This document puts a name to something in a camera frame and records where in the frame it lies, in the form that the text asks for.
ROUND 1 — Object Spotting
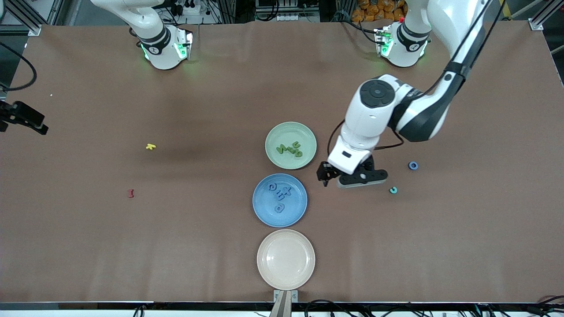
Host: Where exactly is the blue plate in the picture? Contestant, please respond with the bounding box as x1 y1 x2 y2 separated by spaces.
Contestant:
252 173 308 228

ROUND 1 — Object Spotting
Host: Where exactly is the green plate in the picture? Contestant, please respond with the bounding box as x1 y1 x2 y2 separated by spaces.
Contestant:
265 122 317 170

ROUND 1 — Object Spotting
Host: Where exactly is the beige plate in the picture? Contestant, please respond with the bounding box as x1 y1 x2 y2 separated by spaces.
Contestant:
257 229 316 291

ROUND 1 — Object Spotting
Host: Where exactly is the bag of orange items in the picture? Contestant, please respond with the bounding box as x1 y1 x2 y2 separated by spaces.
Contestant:
351 0 408 23

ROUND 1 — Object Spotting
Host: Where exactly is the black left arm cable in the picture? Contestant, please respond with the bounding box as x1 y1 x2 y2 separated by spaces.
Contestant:
327 0 505 164

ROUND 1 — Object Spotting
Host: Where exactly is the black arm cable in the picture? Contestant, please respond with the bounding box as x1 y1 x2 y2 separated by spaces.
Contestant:
0 41 37 92
327 0 505 164

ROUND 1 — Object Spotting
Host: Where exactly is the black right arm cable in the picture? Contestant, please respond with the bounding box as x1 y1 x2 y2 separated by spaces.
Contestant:
0 41 37 92

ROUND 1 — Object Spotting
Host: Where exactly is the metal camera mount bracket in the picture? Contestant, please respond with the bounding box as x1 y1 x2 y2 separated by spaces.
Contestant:
274 290 298 317

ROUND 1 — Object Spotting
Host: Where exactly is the black table edge rail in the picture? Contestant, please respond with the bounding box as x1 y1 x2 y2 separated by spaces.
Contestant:
0 301 564 317

